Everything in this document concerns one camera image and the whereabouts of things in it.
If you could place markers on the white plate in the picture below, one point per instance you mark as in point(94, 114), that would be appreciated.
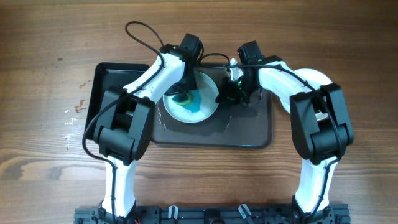
point(315, 79)

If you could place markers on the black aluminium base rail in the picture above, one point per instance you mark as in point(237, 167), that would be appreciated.
point(276, 213)

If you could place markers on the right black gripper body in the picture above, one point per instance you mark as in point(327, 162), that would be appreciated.
point(237, 89)

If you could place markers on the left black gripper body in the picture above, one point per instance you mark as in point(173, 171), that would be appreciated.
point(188, 82)

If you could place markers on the large dark serving tray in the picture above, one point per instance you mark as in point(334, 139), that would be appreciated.
point(229, 126)

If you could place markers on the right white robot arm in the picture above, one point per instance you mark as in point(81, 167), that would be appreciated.
point(320, 123)

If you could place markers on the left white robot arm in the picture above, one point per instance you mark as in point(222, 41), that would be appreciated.
point(121, 116)

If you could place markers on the green yellow sponge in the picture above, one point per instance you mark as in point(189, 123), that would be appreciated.
point(189, 100)

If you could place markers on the black water basin tray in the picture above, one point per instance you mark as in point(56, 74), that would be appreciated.
point(109, 74)

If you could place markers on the pale blue plate top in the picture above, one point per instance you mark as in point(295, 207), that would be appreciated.
point(200, 106)

